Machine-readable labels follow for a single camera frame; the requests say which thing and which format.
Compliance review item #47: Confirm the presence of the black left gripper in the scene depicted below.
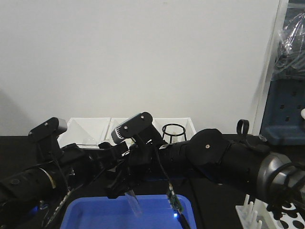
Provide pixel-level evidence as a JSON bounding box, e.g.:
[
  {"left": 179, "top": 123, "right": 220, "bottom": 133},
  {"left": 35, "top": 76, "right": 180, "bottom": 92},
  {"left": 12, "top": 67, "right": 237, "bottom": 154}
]
[{"left": 58, "top": 142, "right": 149, "bottom": 199}]

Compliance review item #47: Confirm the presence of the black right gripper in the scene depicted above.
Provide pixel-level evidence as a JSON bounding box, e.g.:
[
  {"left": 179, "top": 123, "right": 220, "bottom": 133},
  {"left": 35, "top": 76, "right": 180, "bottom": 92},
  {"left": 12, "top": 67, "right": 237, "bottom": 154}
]
[{"left": 127, "top": 126, "right": 166, "bottom": 177}]

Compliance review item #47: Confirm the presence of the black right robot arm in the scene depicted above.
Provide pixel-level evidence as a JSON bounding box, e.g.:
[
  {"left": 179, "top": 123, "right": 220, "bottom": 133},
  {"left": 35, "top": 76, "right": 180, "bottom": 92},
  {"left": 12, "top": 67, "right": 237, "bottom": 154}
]
[{"left": 129, "top": 119, "right": 305, "bottom": 219}]

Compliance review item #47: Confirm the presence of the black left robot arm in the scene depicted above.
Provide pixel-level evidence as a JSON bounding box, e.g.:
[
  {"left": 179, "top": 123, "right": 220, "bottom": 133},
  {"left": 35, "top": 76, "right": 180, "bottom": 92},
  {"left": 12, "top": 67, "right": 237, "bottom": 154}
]
[{"left": 0, "top": 142, "right": 140, "bottom": 212}]

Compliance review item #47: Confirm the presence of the white test tube rack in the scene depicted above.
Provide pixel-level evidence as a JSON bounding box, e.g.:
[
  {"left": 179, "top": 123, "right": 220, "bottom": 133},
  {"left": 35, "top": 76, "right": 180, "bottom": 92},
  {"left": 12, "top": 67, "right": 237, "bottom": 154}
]
[{"left": 235, "top": 195, "right": 305, "bottom": 229}]

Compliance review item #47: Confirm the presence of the grey pegboard drying rack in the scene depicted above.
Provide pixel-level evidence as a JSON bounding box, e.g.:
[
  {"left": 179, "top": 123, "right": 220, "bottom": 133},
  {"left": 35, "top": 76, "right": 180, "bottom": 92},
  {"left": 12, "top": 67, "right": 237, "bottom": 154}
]
[{"left": 260, "top": 79, "right": 305, "bottom": 146}]

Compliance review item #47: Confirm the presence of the right white storage bin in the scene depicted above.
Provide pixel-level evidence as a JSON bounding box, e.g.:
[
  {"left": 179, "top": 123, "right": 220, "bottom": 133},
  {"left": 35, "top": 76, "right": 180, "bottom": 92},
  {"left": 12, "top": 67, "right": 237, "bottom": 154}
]
[{"left": 152, "top": 117, "right": 196, "bottom": 140}]

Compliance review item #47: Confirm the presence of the white storage bin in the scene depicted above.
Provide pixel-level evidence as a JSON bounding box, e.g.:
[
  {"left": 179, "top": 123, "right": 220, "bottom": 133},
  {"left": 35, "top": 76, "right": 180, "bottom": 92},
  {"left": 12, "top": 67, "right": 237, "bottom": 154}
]
[
  {"left": 104, "top": 117, "right": 128, "bottom": 145},
  {"left": 152, "top": 117, "right": 196, "bottom": 140},
  {"left": 58, "top": 117, "right": 111, "bottom": 148}
]

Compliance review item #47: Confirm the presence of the blue plastic tray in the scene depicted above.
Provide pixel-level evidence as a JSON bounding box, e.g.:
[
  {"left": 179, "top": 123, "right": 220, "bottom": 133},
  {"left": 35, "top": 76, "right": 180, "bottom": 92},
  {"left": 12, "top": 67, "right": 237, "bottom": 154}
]
[{"left": 61, "top": 195, "right": 182, "bottom": 229}]

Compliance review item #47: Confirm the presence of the middle white storage bin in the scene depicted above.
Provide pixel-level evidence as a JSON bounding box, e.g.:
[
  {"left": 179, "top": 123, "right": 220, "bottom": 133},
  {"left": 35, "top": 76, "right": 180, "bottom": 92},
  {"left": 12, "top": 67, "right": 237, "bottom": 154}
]
[{"left": 104, "top": 117, "right": 128, "bottom": 145}]

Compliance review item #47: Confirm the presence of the left white storage bin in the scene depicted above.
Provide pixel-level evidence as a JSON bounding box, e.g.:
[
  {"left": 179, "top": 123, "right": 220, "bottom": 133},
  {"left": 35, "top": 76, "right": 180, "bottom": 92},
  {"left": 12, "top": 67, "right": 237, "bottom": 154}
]
[{"left": 58, "top": 117, "right": 111, "bottom": 148}]

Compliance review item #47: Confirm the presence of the clear plastic bag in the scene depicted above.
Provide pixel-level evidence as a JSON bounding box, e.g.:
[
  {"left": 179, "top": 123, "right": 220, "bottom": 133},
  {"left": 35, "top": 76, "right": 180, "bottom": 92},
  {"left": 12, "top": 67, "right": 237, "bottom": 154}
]
[{"left": 272, "top": 0, "right": 305, "bottom": 81}]

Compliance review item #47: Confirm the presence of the black wire tripod stand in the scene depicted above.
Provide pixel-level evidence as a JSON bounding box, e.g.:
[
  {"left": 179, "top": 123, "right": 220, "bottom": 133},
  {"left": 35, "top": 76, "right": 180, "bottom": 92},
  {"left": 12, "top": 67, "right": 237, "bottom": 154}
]
[{"left": 162, "top": 123, "right": 187, "bottom": 144}]

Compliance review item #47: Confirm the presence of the dangling cable with circuit board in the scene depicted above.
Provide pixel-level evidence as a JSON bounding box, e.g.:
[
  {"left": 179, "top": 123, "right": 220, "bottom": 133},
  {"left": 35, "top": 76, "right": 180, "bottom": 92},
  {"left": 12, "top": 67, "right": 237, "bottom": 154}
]
[{"left": 153, "top": 145, "right": 191, "bottom": 229}]

